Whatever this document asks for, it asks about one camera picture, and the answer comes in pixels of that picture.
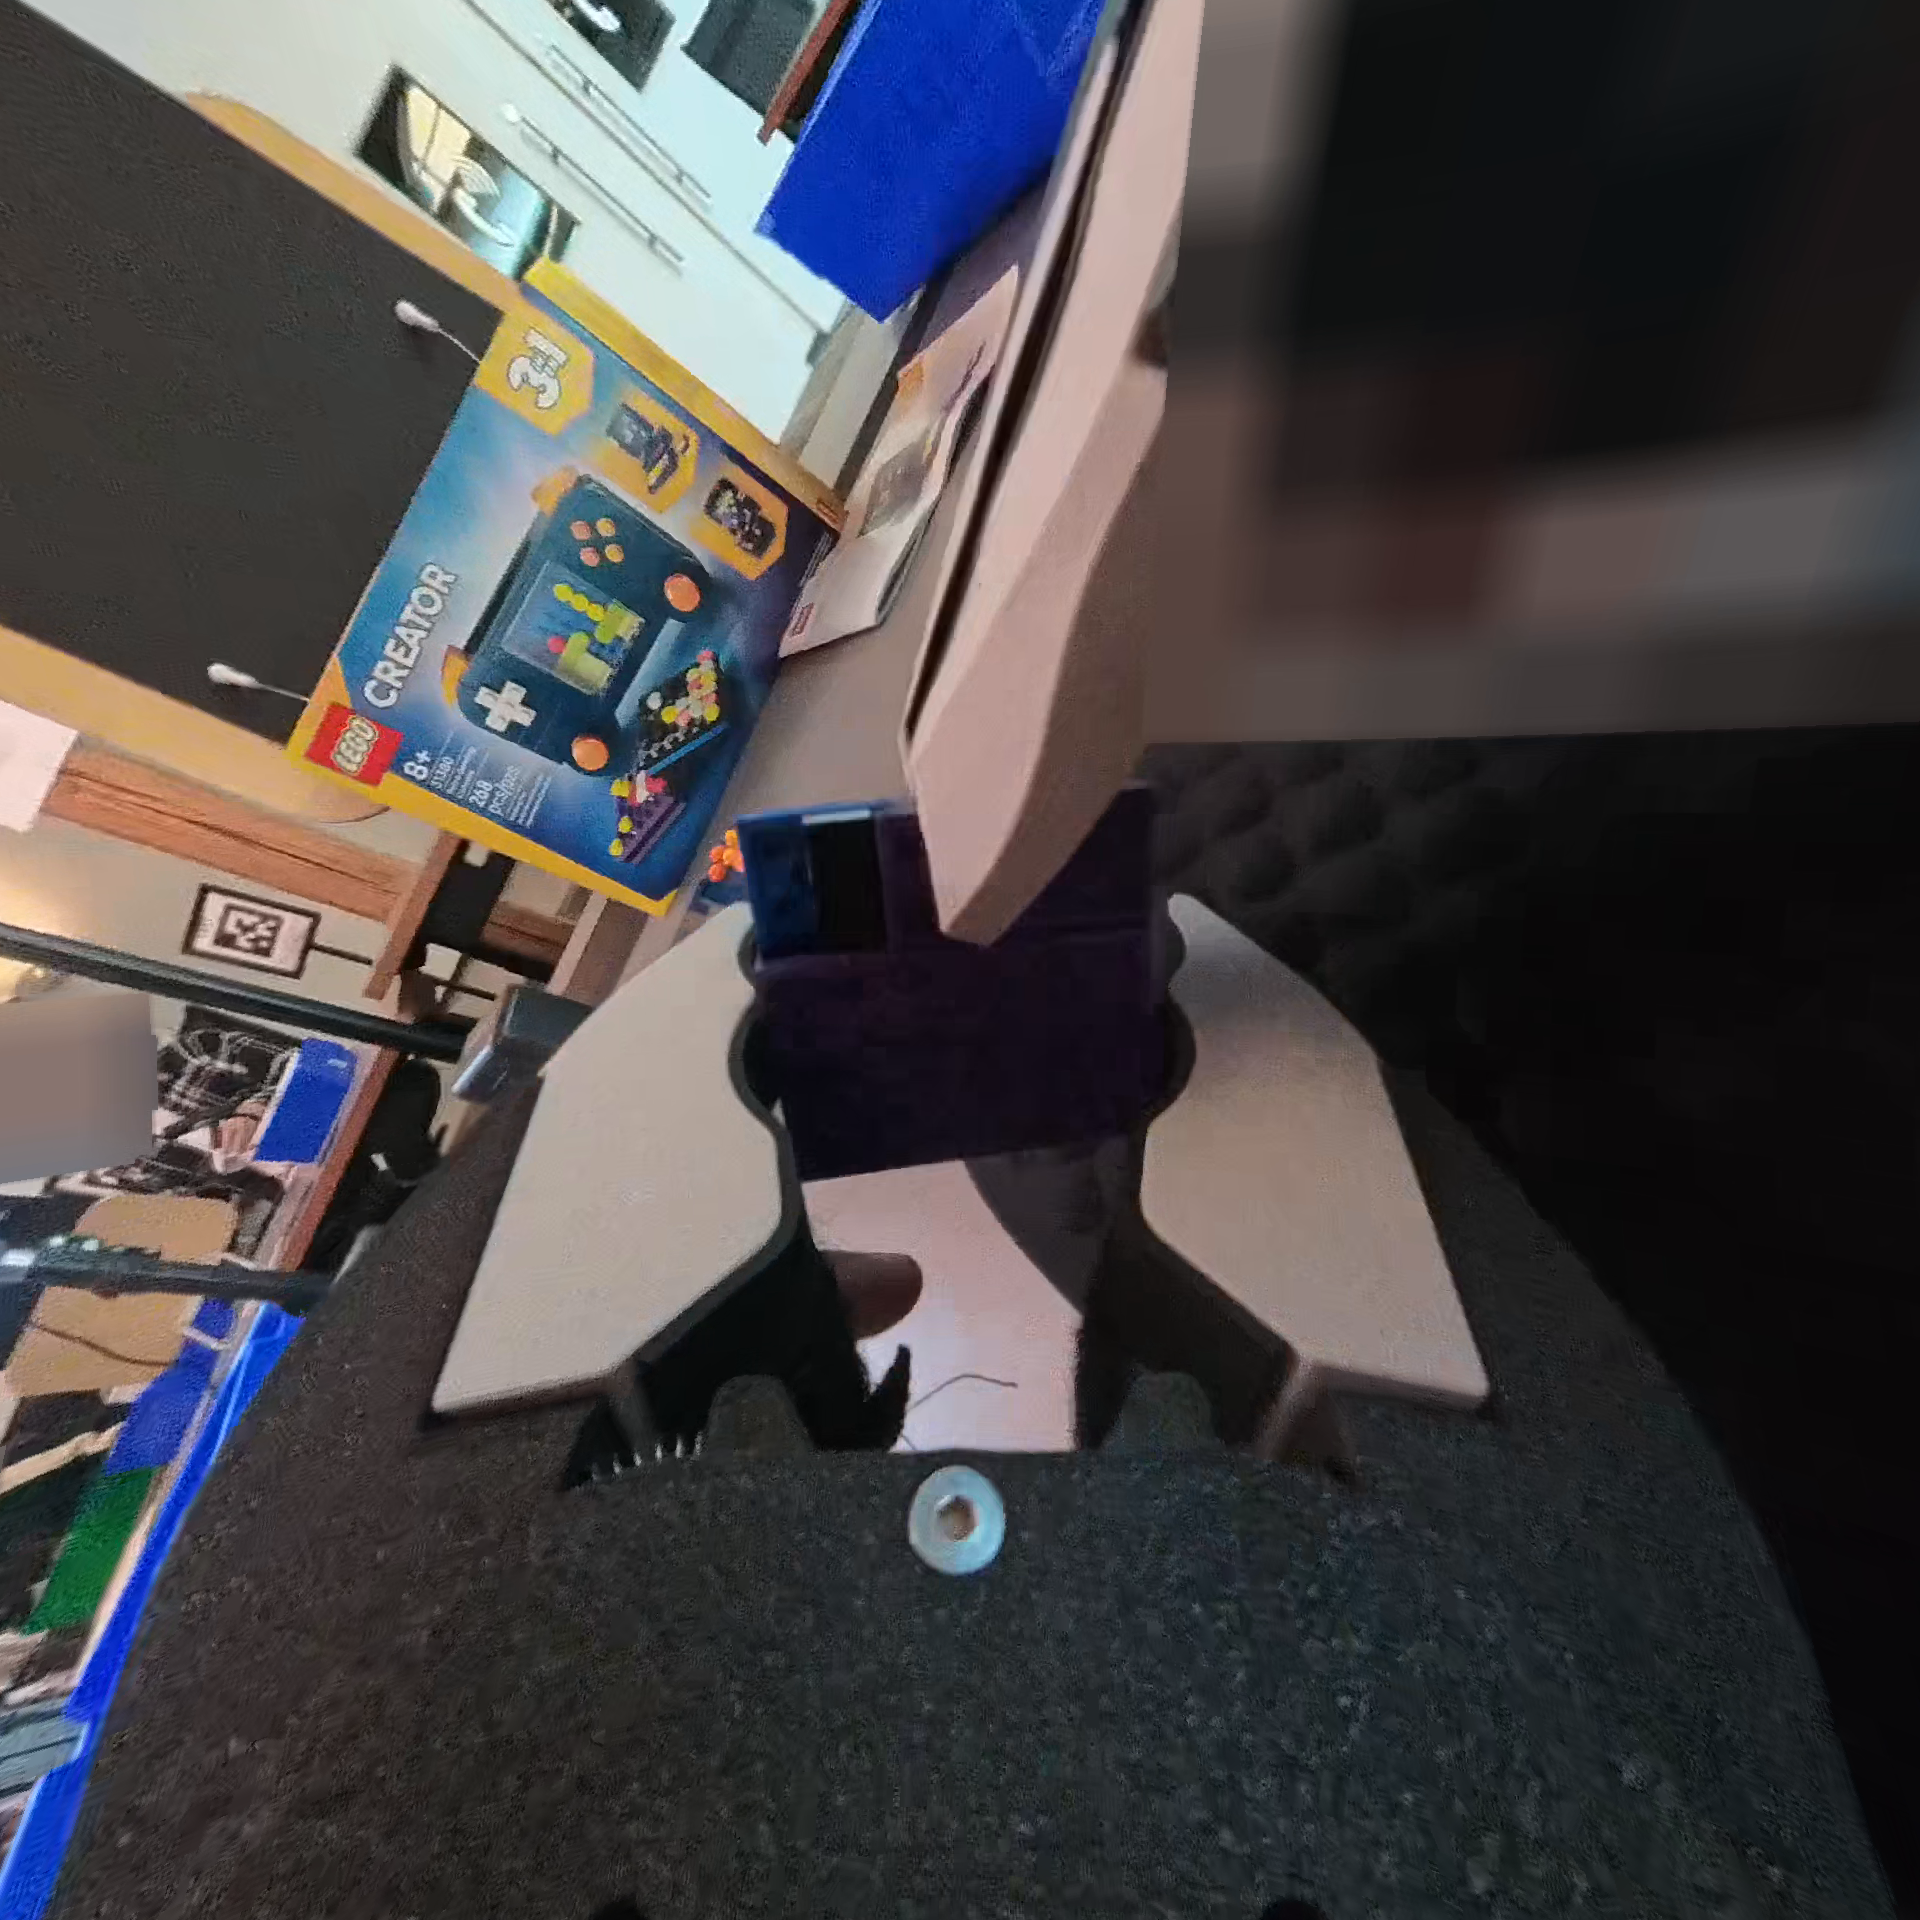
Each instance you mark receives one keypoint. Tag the black wood-rimmed panel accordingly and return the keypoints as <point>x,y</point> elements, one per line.
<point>182,376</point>

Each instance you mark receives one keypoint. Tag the framed black white marker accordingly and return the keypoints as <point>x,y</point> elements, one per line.
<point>250,933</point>

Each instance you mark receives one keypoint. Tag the dark wall sign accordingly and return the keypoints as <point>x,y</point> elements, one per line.
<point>464,174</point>

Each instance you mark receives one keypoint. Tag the brick set box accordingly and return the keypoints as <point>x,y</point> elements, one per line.
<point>568,631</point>

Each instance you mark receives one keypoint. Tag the dark blue brick game console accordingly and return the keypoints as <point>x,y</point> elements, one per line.
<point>725,862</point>

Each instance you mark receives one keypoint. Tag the person's left hand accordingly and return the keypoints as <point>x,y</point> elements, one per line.
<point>876,1295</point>

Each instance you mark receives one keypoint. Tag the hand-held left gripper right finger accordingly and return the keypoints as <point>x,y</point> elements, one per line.
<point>1304,1186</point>

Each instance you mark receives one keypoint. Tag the black quilted wrist rest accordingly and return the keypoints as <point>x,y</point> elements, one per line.
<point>1649,975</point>

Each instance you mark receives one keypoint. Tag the black power adapter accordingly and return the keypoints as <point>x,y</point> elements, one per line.
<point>510,1049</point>

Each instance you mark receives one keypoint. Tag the brick instruction booklet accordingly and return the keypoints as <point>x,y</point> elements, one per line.
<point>900,495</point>

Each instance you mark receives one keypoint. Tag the blue and purple brick assembly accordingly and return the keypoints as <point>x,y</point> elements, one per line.
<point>973,1049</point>

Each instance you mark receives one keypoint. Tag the black metal pole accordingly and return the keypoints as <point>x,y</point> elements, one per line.
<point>152,1273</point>
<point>227,990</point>

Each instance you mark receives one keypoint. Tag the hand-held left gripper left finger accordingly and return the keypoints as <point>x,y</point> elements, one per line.
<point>616,1171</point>

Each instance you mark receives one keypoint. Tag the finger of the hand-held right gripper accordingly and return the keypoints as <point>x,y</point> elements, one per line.
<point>1066,600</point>

